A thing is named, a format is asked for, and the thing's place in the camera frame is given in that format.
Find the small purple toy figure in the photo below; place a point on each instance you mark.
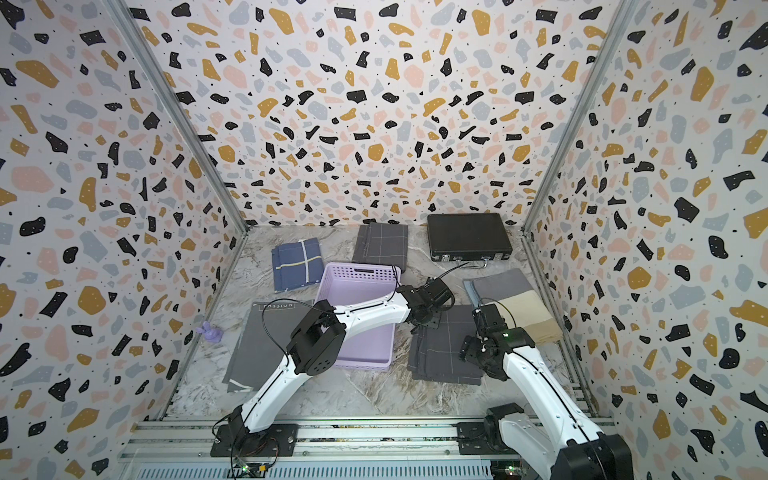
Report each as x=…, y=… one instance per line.
x=209, y=332

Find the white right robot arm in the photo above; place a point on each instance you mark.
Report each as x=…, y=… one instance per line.
x=563, y=443

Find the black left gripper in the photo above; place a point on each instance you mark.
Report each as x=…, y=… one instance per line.
x=437, y=320

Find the green circuit board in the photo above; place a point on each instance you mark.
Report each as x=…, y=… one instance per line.
x=245, y=470

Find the grey passion pillowcase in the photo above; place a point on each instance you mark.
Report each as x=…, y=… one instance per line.
x=258, y=351

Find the lilac plastic basket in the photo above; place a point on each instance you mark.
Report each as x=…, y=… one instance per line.
x=350, y=283

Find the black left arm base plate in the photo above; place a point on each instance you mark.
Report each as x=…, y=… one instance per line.
x=279, y=440

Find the dark grey lined pillowcase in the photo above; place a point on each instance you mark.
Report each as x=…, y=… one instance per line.
x=382, y=244

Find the black hard briefcase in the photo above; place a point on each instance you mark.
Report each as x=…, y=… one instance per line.
x=467, y=237

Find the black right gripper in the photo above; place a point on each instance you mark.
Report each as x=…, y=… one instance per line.
x=470, y=343

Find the dark grey checked pillowcase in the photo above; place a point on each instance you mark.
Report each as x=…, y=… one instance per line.
x=434, y=353

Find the navy blue striped pillowcase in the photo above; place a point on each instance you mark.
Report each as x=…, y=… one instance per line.
x=297, y=265

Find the grey and cream pillowcase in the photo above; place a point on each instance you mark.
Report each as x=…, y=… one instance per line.
x=519, y=303

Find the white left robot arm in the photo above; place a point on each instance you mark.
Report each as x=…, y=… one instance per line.
x=315, y=344

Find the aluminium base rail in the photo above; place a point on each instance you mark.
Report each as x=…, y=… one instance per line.
x=326, y=448

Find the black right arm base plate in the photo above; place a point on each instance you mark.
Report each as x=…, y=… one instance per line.
x=476, y=438

